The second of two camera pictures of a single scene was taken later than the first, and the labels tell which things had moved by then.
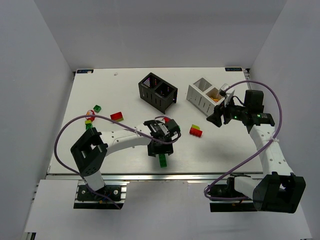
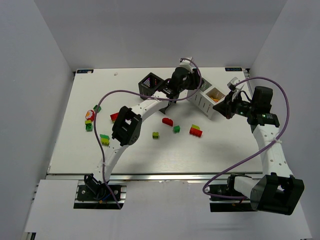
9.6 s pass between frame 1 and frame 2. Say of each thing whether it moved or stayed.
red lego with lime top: stayed
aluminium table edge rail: stayed
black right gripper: moved
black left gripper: moved
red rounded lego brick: stayed
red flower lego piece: stayed
